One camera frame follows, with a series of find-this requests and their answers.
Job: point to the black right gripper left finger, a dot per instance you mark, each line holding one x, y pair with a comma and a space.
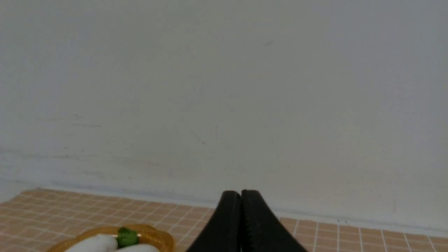
221, 233

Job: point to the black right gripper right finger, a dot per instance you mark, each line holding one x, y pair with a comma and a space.
261, 230

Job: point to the white radish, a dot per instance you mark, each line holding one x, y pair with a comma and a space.
105, 243
138, 248

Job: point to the amber ribbed plastic plate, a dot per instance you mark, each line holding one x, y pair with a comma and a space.
146, 233

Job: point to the orange checkered tablecloth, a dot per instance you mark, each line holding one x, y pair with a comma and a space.
35, 220

